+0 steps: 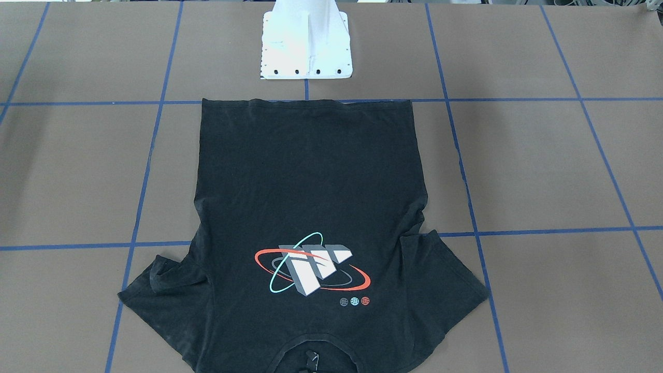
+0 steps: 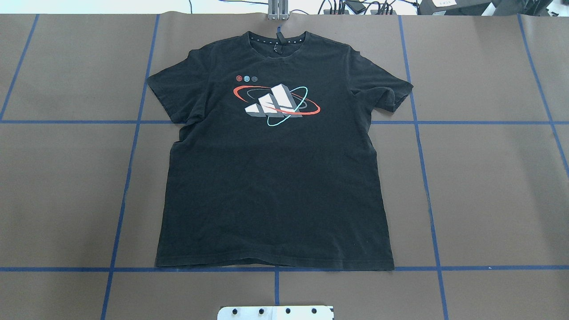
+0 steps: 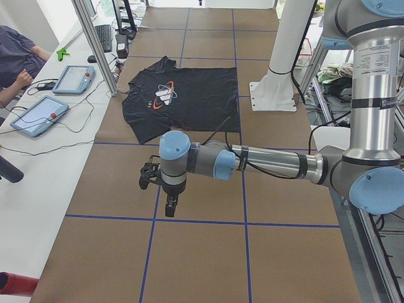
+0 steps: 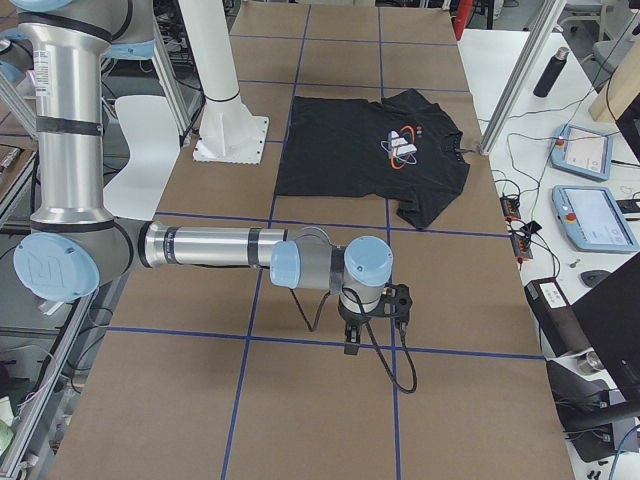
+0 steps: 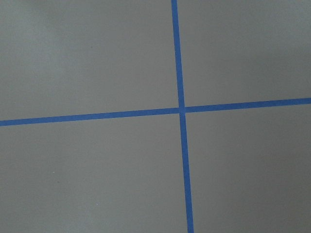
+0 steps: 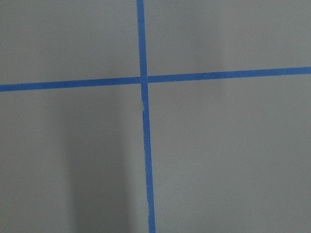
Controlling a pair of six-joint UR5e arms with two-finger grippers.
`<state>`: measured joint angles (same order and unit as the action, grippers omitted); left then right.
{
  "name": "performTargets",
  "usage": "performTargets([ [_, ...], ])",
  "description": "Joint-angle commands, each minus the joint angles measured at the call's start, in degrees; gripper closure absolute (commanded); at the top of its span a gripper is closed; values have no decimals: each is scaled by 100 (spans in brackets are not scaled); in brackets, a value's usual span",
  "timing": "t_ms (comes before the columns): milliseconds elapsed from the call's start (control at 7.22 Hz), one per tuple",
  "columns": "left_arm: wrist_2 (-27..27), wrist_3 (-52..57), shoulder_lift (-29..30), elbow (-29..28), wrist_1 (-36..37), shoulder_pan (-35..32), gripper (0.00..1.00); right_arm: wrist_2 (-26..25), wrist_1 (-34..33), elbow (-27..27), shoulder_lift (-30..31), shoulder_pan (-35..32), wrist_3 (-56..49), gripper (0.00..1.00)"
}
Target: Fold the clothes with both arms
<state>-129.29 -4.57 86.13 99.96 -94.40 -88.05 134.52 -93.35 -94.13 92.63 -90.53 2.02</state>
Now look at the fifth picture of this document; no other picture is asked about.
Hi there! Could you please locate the blue tape line lengthwise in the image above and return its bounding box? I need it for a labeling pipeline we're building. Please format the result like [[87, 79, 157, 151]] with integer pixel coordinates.
[[171, 0, 194, 233]]

